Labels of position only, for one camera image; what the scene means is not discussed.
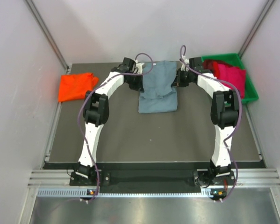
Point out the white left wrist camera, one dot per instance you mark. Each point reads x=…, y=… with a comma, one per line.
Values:
x=139, y=67

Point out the blue grey t shirt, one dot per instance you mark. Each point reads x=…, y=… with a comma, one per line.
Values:
x=158, y=95

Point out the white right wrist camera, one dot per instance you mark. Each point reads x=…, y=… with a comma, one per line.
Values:
x=184, y=64

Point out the green plastic bin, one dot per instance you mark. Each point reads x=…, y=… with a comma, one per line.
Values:
x=234, y=61

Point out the dark red t shirt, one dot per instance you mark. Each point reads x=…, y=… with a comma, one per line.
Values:
x=207, y=63

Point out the orange folded t shirt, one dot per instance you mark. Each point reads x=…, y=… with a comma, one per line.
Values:
x=75, y=86

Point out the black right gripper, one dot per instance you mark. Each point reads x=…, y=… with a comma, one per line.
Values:
x=177, y=82

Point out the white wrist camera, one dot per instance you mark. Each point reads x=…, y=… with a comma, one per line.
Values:
x=139, y=67
x=184, y=64

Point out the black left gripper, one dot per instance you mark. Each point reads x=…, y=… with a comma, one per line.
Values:
x=138, y=87

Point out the grey slotted cable duct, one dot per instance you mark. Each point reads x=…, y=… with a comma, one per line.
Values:
x=87, y=193

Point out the pink t shirt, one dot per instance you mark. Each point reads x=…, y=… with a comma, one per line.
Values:
x=236, y=77

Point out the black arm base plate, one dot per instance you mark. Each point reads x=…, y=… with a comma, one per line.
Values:
x=188, y=177

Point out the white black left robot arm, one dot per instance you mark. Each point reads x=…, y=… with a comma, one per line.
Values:
x=96, y=111

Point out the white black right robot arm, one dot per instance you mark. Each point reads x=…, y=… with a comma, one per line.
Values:
x=225, y=113

